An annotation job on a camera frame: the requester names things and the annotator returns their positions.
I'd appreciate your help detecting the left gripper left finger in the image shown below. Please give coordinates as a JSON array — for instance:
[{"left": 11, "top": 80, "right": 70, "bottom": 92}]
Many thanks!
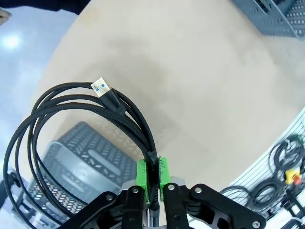
[{"left": 59, "top": 158, "right": 150, "bottom": 229}]

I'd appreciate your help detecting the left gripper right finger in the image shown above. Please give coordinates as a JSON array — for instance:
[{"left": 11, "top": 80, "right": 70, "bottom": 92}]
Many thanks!
[{"left": 158, "top": 156, "right": 267, "bottom": 229}]

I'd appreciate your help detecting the black braided USB cable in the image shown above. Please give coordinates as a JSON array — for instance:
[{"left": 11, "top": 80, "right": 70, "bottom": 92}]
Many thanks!
[{"left": 3, "top": 76, "right": 161, "bottom": 219}]

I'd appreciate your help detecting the person's right hand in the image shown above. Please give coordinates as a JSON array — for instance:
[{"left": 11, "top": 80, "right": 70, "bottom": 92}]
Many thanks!
[{"left": 0, "top": 8, "right": 12, "bottom": 25}]

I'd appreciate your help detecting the grey perforated plastic basket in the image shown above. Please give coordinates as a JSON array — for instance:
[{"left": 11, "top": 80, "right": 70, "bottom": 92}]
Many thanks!
[
  {"left": 25, "top": 121, "right": 146, "bottom": 229},
  {"left": 232, "top": 0, "right": 305, "bottom": 39}
]

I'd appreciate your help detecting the yellow red emergency stop button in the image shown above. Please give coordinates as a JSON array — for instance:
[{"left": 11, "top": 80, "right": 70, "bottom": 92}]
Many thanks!
[{"left": 284, "top": 167, "right": 304, "bottom": 187}]

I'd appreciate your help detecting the black metal stand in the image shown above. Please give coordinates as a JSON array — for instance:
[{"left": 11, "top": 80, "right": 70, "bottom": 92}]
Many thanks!
[{"left": 7, "top": 170, "right": 28, "bottom": 212}]

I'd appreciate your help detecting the person in dark trousers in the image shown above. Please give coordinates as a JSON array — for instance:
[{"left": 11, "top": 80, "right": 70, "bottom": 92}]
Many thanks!
[{"left": 0, "top": 0, "right": 92, "bottom": 15}]

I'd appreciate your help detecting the black metal frame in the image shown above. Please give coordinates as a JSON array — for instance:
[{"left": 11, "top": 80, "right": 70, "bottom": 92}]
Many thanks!
[{"left": 282, "top": 187, "right": 305, "bottom": 229}]

